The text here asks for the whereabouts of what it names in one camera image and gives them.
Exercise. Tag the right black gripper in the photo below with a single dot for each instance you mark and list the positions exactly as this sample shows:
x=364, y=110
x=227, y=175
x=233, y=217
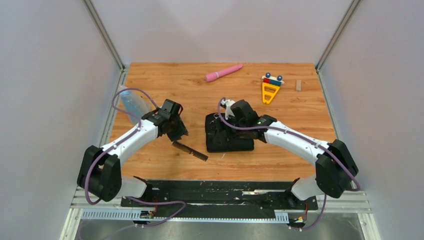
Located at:
x=229, y=119

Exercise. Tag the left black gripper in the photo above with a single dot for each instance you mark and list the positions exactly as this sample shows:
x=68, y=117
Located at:
x=182, y=131

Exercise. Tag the black barber comb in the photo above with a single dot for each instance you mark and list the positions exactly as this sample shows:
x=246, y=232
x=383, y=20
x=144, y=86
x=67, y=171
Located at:
x=190, y=151

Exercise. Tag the black zip tool case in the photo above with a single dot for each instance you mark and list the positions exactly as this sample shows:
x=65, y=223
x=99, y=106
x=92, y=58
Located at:
x=242, y=145

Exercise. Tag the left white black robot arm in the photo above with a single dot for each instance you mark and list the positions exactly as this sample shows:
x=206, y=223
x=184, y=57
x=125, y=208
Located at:
x=100, y=173

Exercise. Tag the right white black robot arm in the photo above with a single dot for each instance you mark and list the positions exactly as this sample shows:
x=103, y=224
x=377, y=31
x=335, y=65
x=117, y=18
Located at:
x=335, y=169

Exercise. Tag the colourful toy block bar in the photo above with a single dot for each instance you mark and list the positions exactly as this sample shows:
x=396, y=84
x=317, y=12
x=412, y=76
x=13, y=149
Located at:
x=273, y=80

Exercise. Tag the pink cylindrical wand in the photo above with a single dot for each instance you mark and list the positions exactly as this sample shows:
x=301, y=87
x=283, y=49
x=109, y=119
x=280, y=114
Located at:
x=210, y=77

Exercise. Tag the small wooden block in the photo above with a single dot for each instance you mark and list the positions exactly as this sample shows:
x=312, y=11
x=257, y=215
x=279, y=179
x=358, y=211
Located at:
x=298, y=85

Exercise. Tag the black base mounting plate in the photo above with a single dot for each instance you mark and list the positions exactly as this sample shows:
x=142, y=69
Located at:
x=226, y=199

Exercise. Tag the yellow triangular toy frame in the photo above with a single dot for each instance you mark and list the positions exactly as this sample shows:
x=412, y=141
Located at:
x=269, y=91

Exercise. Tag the aluminium front rail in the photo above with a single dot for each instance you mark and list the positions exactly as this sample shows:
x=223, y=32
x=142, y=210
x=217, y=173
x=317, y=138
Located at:
x=116, y=209

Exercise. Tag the left aluminium corner post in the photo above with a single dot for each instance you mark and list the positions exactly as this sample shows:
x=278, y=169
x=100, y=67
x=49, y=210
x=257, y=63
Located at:
x=92, y=11

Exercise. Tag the aluminium corner post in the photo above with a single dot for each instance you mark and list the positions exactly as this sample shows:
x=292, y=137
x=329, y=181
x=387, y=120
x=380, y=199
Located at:
x=354, y=4
x=92, y=11

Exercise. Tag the right aluminium corner post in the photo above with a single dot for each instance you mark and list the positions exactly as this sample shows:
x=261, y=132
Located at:
x=354, y=4

